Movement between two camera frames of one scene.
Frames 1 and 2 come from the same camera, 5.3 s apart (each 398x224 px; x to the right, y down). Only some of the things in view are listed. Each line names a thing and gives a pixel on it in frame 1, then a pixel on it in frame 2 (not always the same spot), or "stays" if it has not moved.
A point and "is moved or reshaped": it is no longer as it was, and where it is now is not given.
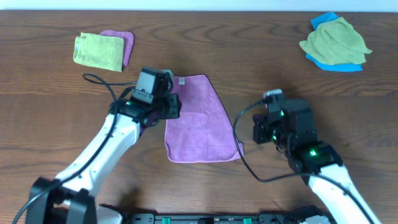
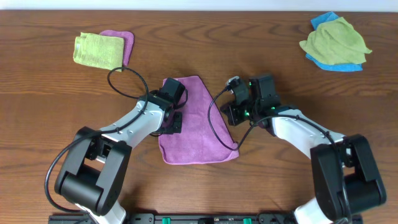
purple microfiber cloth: [203, 131] is moved or reshaped
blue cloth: [346, 67] stays
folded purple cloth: [129, 42] stays
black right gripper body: [262, 129] to [240, 112]
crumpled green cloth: [335, 42] stays
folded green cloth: [99, 51] stays
